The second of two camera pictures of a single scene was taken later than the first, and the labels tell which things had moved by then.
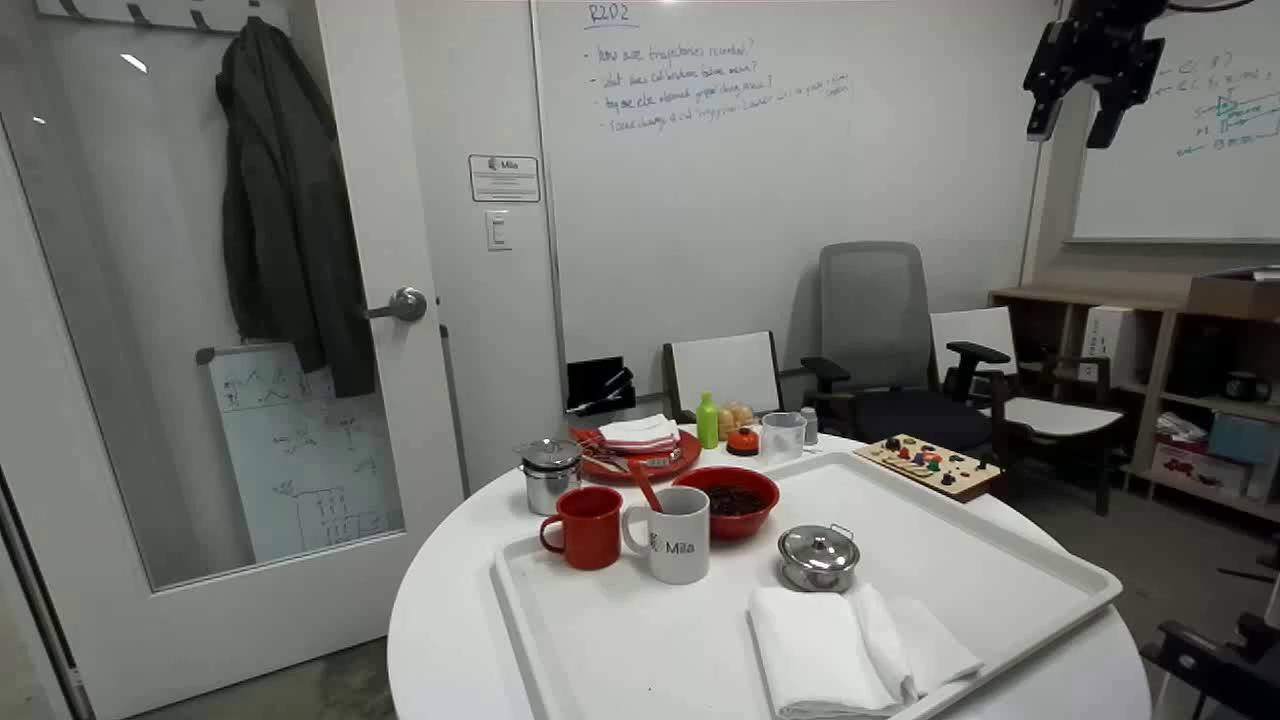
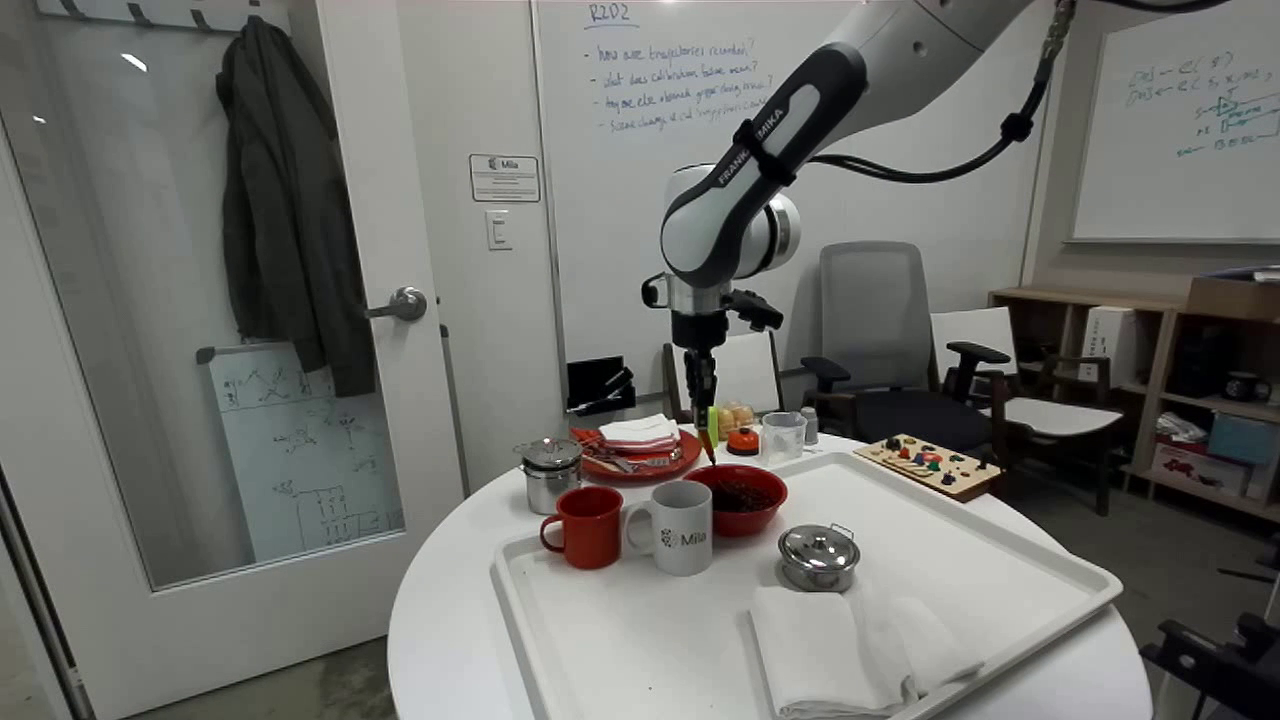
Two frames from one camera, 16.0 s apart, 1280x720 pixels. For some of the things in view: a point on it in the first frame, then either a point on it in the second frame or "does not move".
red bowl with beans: x=739 y=501 does not move
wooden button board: x=932 y=460 does not move
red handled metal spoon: x=645 y=481 -> x=701 y=425
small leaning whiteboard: x=313 y=464 does not move
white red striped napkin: x=645 y=433 does not move
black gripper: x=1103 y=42 -> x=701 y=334
